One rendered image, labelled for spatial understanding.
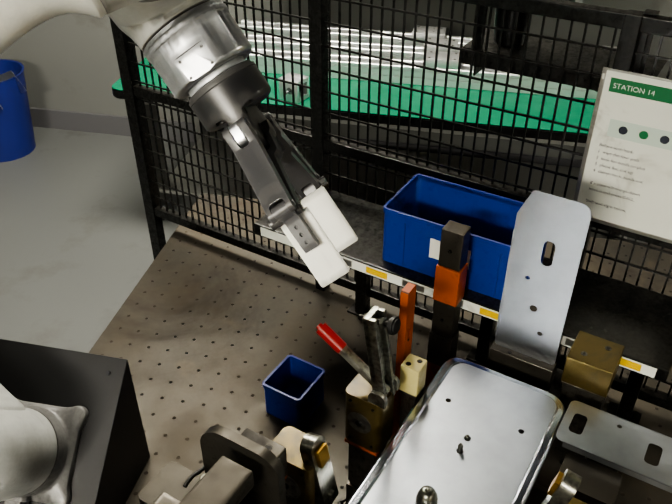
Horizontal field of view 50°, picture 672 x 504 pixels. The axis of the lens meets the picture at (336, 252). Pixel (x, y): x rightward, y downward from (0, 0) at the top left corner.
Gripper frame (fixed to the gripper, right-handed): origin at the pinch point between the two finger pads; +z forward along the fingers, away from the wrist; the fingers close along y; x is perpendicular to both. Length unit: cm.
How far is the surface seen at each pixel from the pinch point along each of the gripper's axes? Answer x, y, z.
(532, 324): 11, -54, 38
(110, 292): -135, -215, -7
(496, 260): 12, -65, 27
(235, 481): -27.9, -7.8, 18.2
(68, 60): -134, -337, -127
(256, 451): -25.4, -11.9, 17.7
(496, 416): -2, -43, 44
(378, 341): -9.2, -33.9, 20.0
